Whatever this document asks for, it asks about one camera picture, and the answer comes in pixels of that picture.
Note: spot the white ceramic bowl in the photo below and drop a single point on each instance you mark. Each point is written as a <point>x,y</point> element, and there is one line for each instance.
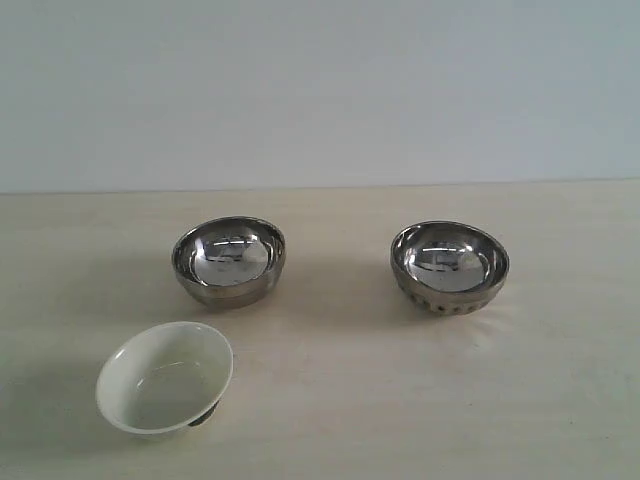
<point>165,380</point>

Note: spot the patterned stainless steel bowl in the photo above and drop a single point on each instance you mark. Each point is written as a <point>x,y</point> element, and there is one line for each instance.
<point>447,267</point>

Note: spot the plain stainless steel bowl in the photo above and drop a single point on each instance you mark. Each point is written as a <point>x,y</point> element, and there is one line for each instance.
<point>229,262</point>

